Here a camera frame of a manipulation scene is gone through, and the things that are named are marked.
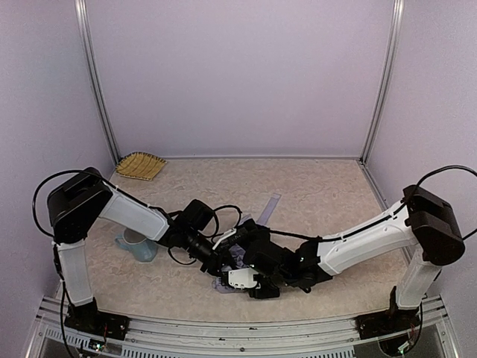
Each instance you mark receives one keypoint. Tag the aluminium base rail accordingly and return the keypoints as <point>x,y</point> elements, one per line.
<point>326,337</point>

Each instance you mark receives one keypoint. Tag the lilac folding umbrella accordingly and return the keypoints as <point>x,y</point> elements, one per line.
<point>238,252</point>

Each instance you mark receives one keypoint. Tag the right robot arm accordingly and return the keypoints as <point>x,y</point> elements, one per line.
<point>421,220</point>

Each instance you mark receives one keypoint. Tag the right aluminium corner post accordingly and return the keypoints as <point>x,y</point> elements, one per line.
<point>385,81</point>

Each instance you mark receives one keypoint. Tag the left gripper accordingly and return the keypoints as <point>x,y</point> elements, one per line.
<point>215,265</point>

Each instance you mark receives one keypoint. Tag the yellow woven mat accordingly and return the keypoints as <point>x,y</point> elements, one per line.
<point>140,165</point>

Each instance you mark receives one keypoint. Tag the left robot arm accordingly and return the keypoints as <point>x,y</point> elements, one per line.
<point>76,205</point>

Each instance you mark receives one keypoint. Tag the light blue mug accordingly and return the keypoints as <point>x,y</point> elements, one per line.
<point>142,249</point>

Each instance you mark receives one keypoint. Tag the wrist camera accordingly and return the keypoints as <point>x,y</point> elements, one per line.
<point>224,236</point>
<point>240,279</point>

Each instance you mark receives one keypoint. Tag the left aluminium corner post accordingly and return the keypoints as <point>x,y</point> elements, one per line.
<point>86,39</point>

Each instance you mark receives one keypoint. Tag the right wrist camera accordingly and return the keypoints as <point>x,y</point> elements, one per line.
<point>240,279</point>

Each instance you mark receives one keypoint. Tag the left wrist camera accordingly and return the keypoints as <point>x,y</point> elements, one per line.
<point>224,236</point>

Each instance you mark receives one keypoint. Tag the aluminium corner post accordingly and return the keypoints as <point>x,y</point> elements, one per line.
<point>86,39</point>
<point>385,81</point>

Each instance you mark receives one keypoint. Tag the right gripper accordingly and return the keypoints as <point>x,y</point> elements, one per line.
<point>270,286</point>

